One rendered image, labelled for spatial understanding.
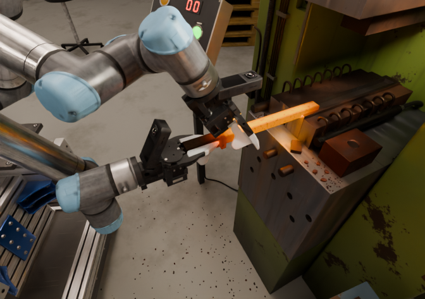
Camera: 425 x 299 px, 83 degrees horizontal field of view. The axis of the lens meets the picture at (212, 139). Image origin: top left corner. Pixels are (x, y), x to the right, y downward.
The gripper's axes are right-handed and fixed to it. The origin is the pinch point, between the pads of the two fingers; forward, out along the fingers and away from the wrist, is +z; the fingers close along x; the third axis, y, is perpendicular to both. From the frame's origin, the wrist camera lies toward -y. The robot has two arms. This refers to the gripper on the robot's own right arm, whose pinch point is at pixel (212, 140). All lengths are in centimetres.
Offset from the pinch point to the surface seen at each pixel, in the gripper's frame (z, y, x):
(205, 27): 18.8, -11.1, -43.6
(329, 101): 41.6, 1.4, -0.9
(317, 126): 28.6, 1.0, 6.9
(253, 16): 184, 60, -246
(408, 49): 76, -8, -3
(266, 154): 17.8, 12.3, 1.6
